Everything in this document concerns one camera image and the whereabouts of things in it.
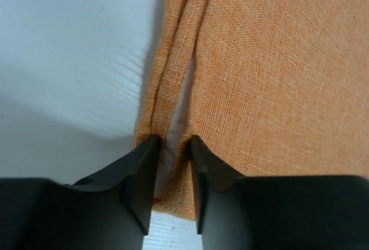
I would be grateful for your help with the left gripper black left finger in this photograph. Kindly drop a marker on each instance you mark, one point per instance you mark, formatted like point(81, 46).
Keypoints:
point(109, 209)

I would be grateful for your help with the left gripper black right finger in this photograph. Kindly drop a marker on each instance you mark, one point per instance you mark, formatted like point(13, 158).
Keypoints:
point(234, 211)

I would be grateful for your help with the orange cloth napkin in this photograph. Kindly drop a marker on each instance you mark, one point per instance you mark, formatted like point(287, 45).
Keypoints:
point(273, 87)

